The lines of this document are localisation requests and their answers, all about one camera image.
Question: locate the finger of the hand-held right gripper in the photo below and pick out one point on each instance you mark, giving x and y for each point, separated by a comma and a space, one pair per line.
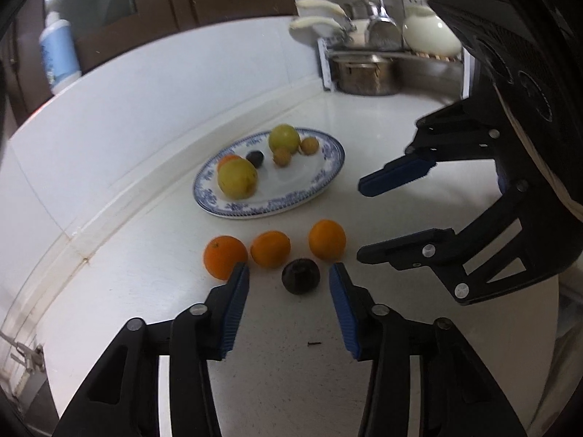
396, 175
405, 250

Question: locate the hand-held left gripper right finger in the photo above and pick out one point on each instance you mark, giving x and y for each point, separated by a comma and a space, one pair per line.
344, 314

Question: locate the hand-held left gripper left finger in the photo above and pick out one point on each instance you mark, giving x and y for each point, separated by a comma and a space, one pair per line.
234, 309

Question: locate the orange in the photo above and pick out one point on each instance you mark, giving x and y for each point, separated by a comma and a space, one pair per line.
223, 257
327, 240
270, 249
227, 160

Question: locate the dark purple plum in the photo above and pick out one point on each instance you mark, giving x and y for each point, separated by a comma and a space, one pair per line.
300, 276
255, 158

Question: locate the small brown fruit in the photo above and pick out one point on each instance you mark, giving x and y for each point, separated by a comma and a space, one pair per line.
282, 157
309, 145

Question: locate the blue patterned white plate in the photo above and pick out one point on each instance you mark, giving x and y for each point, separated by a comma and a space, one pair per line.
296, 177

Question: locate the green pear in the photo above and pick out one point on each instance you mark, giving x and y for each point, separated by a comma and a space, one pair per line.
283, 138

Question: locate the yellow-green pear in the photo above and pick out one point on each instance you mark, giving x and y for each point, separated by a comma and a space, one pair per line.
237, 178

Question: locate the large steel pot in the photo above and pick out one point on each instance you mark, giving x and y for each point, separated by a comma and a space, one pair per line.
364, 77

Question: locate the white ceramic pot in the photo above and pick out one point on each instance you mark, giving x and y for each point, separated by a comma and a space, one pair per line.
430, 32

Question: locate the white legged dish rack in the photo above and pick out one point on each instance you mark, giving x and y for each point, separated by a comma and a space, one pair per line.
324, 68

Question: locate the steel scoop strainer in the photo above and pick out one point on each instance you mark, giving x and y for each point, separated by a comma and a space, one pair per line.
382, 32

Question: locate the thin chrome faucet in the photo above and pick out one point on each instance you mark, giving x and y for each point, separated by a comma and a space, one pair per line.
27, 356

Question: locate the steel sink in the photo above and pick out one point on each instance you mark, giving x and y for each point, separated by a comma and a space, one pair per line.
32, 400

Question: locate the white blue pump bottle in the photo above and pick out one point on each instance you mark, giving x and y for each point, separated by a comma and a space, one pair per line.
59, 59

